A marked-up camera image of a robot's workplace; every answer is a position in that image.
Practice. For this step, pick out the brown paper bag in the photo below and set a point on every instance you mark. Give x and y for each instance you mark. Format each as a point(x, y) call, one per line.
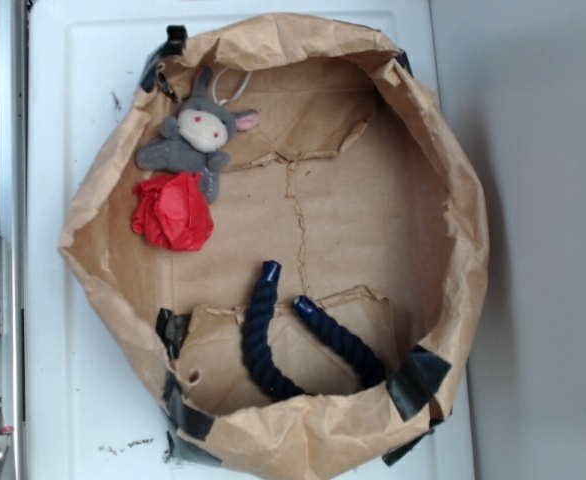
point(350, 228)

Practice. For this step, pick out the grey plush donkey toy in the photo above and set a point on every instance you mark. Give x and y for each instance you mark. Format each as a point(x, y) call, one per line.
point(192, 141)

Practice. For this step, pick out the black tape patch inner left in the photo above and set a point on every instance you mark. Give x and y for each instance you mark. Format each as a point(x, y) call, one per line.
point(173, 330)

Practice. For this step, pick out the black tape patch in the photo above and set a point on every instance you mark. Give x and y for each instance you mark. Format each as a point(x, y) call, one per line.
point(188, 425)
point(173, 46)
point(173, 330)
point(416, 381)

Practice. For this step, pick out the black tape patch right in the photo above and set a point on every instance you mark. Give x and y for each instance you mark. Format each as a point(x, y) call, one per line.
point(416, 381)

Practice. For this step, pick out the black tape patch lower left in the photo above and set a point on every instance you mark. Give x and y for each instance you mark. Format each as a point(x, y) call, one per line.
point(188, 425)

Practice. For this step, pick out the black tape patch top left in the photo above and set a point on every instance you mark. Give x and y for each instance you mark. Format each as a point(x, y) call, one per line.
point(173, 46)

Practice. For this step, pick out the white tray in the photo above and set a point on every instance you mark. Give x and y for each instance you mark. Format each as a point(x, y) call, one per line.
point(89, 416)

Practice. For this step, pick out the aluminium frame rail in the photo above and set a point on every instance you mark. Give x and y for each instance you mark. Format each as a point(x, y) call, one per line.
point(13, 99)

